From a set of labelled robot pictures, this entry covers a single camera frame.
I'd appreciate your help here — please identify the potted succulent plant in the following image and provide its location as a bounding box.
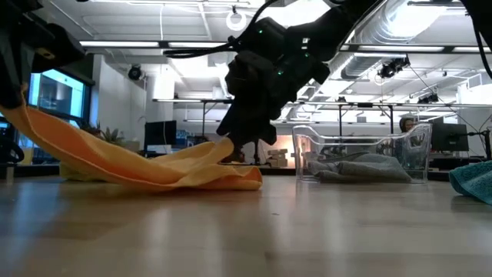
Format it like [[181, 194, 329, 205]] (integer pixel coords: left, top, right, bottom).
[[82, 122, 126, 146]]

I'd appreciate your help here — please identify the black computer monitor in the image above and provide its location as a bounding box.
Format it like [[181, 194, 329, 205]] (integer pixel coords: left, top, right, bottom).
[[145, 120, 178, 146], [430, 122, 470, 152]]

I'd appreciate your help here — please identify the white ring lamp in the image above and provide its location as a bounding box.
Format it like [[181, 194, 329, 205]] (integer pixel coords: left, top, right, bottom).
[[225, 10, 248, 32]]

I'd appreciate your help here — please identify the teal microfiber towel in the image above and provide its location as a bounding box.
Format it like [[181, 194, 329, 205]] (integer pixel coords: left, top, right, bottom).
[[448, 160, 492, 205]]

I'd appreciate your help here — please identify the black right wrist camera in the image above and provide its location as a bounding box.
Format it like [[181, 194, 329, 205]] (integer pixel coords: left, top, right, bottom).
[[280, 53, 331, 112]]

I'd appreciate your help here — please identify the clear plastic bin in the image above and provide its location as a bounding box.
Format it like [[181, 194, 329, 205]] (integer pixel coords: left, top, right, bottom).
[[291, 122, 434, 184]]

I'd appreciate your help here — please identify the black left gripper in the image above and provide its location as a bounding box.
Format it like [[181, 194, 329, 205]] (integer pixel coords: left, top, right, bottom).
[[0, 22, 39, 111]]

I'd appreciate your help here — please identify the grey microfiber towel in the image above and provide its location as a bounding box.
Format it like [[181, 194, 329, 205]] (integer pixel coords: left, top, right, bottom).
[[307, 151, 412, 184]]

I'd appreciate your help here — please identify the orange microfiber towel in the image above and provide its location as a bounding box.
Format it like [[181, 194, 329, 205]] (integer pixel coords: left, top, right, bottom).
[[0, 94, 264, 193]]

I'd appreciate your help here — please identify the stack of tan boxes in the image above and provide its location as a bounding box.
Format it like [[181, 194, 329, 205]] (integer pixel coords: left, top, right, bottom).
[[268, 149, 289, 169]]

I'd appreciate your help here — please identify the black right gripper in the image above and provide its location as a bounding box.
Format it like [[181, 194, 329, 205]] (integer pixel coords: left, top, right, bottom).
[[217, 49, 285, 148]]

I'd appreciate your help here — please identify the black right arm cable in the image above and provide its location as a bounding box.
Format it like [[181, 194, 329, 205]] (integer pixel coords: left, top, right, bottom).
[[163, 0, 278, 58]]

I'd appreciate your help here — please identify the long ceiling light bar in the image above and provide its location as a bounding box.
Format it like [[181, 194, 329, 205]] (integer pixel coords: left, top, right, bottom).
[[78, 40, 492, 54]]

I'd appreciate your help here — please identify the person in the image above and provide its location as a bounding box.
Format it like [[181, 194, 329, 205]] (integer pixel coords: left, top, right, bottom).
[[398, 116, 418, 134]]

